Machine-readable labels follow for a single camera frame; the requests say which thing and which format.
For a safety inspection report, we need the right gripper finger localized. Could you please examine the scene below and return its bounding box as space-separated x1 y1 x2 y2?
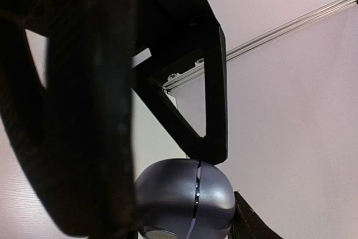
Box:
230 191 282 239

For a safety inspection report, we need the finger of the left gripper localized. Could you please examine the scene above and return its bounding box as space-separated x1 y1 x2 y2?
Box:
132 23 228 165
1 19 135 236

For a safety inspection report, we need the grey oval puck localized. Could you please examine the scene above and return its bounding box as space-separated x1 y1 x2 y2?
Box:
135 158 235 238

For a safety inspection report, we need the right aluminium frame post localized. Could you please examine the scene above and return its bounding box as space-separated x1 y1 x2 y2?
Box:
162 0 357 92

